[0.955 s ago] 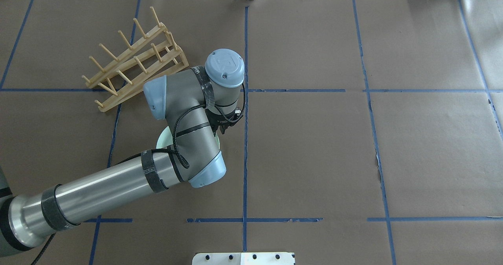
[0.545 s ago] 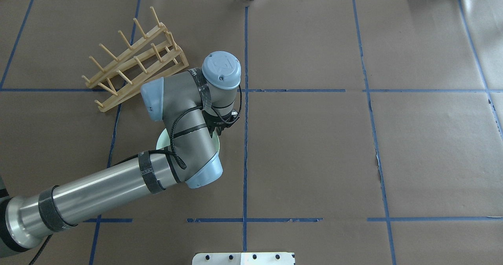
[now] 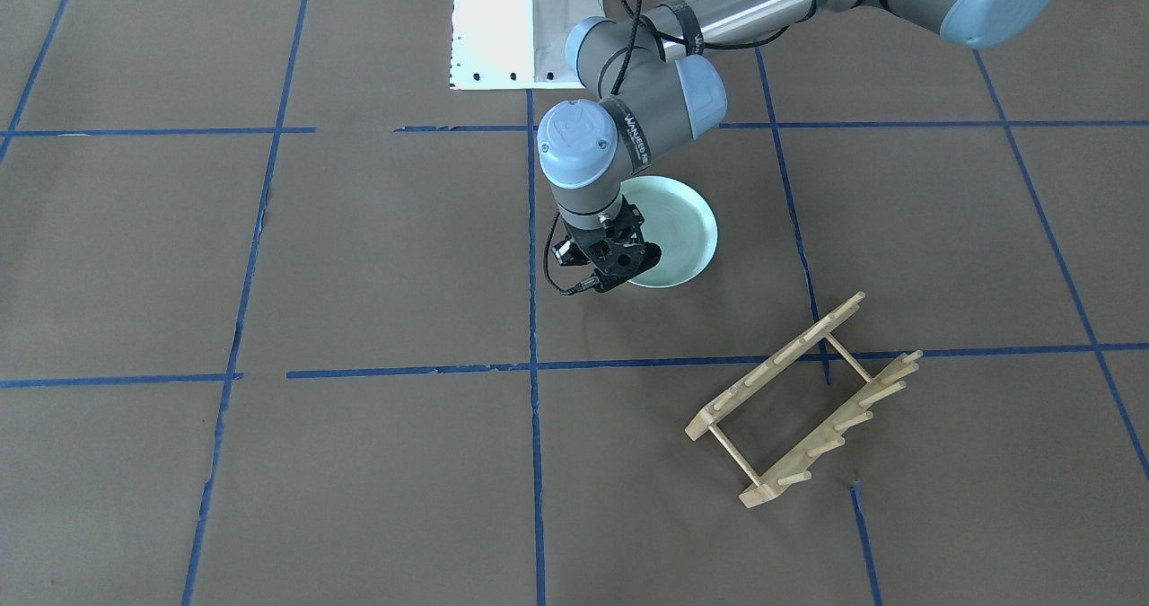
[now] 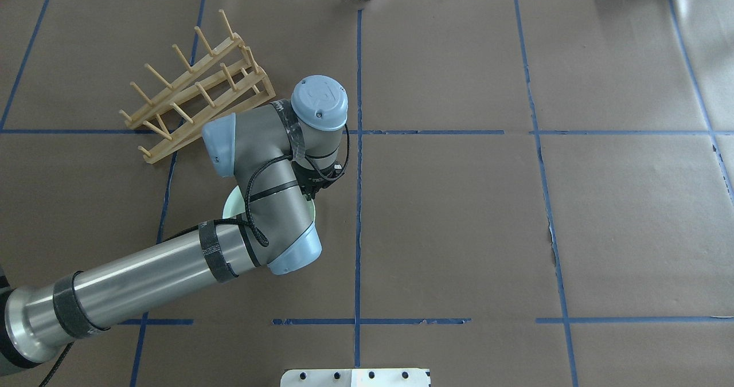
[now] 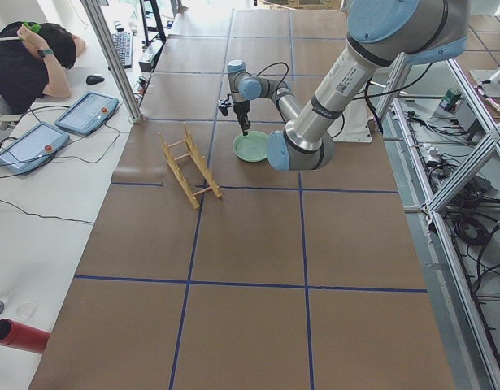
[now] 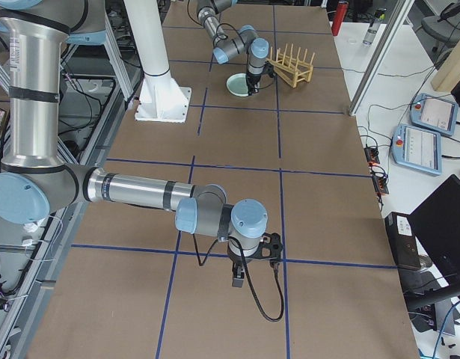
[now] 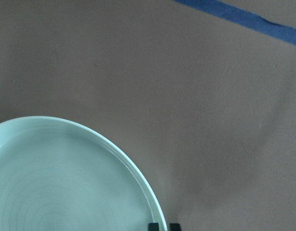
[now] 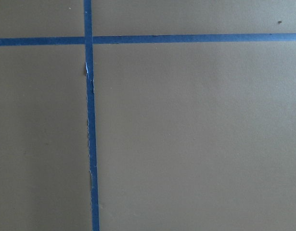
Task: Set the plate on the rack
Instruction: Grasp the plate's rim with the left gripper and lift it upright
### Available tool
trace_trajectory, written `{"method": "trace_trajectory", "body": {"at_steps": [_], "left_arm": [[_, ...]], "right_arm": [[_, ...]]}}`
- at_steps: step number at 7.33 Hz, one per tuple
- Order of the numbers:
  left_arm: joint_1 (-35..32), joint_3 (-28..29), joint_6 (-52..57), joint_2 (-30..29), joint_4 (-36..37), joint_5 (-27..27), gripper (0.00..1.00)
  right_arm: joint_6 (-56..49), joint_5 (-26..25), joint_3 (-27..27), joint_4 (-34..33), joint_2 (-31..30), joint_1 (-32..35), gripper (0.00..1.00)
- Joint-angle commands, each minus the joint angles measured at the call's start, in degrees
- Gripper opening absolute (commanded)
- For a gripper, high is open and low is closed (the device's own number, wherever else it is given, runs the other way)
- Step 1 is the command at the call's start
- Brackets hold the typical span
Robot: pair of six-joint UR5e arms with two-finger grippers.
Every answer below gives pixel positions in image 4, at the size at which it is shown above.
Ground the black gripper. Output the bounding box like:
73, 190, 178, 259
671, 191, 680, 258
292, 157, 346, 201

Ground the light green round plate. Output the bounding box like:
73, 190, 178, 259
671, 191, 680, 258
222, 186, 317, 221

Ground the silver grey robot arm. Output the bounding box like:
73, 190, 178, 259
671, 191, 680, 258
2, 75, 349, 376

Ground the wooden dish rack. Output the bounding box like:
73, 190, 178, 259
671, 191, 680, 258
119, 9, 276, 165

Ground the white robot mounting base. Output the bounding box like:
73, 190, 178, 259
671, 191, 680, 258
280, 367, 432, 386

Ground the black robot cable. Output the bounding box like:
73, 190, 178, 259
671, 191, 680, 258
155, 122, 350, 248

